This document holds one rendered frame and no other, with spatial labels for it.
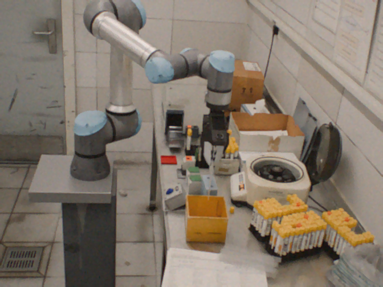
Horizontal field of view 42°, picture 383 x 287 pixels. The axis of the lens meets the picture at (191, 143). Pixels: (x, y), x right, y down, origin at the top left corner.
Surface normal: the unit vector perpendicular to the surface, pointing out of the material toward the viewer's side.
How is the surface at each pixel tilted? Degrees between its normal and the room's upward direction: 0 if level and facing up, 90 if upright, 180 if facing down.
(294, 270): 0
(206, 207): 90
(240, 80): 87
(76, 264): 90
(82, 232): 90
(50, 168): 1
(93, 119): 7
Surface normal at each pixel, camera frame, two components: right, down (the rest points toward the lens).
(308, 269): 0.08, -0.90
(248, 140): 0.06, 0.47
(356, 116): -0.99, -0.02
